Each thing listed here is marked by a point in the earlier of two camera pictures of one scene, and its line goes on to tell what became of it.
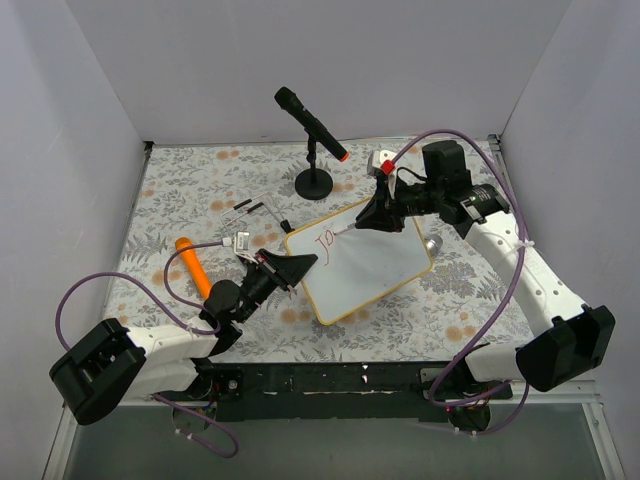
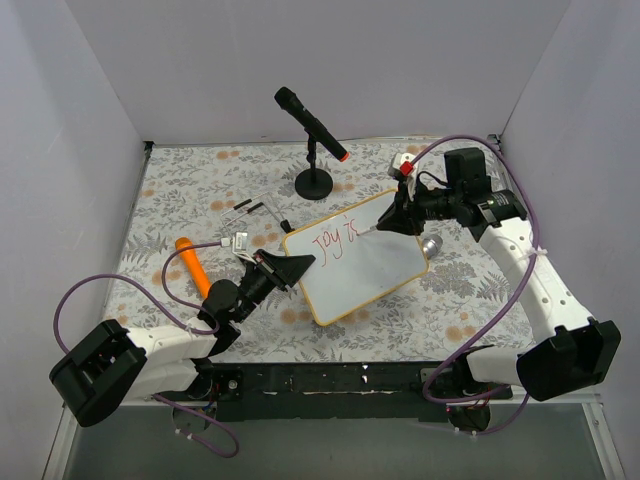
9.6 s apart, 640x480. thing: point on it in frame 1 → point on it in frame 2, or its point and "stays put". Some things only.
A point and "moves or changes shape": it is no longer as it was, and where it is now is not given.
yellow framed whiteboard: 355,265 stays put
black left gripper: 273,272 stays put
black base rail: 337,390 stays put
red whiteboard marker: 349,226 moves or changes shape
